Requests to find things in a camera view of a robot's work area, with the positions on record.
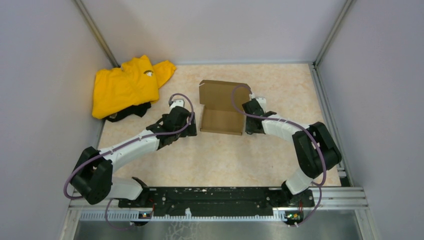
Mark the brown cardboard box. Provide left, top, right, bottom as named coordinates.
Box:
left=199, top=79, right=251, bottom=136

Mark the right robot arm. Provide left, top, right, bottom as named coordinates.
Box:
left=242, top=98, right=342, bottom=206

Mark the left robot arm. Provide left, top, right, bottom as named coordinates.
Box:
left=66, top=106, right=197, bottom=207

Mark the black garment under shirt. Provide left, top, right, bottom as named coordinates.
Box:
left=104, top=102, right=152, bottom=123

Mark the yellow shirt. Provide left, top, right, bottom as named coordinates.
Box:
left=91, top=55, right=177, bottom=119

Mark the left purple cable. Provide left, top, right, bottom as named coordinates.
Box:
left=63, top=93, right=195, bottom=232

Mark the purple cable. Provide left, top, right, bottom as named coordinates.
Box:
left=63, top=93, right=195, bottom=232
left=230, top=85, right=328, bottom=228

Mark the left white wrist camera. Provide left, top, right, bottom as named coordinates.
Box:
left=168, top=98, right=185, bottom=109

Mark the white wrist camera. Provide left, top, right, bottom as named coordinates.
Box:
left=255, top=97, right=267, bottom=112
left=168, top=98, right=185, bottom=109

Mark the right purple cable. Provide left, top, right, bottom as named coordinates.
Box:
left=230, top=85, right=328, bottom=228

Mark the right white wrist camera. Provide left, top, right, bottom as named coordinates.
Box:
left=255, top=97, right=267, bottom=112

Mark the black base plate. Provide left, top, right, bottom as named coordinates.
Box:
left=118, top=186, right=315, bottom=217

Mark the aluminium frame rail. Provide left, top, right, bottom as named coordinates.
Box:
left=69, top=187, right=369, bottom=223

